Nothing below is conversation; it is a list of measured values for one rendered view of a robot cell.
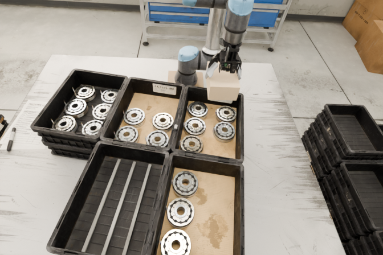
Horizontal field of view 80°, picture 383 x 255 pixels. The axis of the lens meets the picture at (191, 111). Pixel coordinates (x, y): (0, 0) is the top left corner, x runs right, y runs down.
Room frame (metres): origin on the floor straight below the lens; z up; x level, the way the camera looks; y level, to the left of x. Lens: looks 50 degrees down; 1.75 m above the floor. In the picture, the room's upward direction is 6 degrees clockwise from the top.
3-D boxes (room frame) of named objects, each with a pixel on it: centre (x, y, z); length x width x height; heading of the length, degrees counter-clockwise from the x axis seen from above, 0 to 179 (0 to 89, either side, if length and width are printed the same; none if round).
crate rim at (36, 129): (0.70, 0.50, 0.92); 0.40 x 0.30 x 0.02; 176
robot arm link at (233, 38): (0.73, -0.12, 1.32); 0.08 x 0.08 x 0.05
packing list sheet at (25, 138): (0.69, 0.84, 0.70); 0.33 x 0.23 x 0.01; 6
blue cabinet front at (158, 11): (2.59, 0.25, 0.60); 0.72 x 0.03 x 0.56; 96
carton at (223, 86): (0.75, -0.11, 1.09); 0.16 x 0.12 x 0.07; 6
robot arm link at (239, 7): (0.73, -0.12, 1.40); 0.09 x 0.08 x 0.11; 4
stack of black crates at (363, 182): (0.60, -1.15, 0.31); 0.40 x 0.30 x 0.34; 6
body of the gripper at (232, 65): (0.72, -0.12, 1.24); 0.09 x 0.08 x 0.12; 6
